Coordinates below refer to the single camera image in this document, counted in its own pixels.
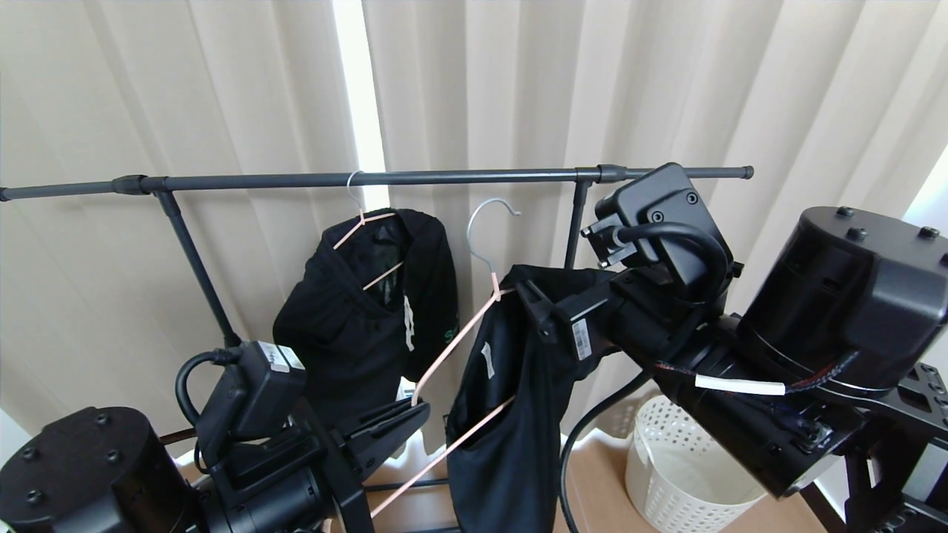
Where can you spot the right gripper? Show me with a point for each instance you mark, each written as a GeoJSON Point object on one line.
{"type": "Point", "coordinates": [740, 414]}

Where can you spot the white laundry basket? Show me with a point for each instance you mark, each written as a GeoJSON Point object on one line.
{"type": "Point", "coordinates": [689, 503]}

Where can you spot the black garment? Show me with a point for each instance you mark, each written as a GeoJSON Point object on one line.
{"type": "Point", "coordinates": [511, 444]}

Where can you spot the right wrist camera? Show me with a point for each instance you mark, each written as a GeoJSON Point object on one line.
{"type": "Point", "coordinates": [659, 207]}

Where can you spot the black clothes rack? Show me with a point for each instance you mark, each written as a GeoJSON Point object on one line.
{"type": "Point", "coordinates": [259, 180]}

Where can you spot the pink clothes hanger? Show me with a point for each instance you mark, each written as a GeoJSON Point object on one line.
{"type": "Point", "coordinates": [361, 215]}
{"type": "Point", "coordinates": [495, 285]}

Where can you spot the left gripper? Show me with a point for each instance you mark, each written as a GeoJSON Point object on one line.
{"type": "Point", "coordinates": [281, 496]}

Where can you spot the beige curtain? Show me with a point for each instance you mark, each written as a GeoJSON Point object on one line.
{"type": "Point", "coordinates": [518, 74]}
{"type": "Point", "coordinates": [185, 89]}

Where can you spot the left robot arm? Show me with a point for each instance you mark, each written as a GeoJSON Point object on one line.
{"type": "Point", "coordinates": [74, 474]}

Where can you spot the black shorts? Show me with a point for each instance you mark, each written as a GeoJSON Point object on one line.
{"type": "Point", "coordinates": [333, 333]}

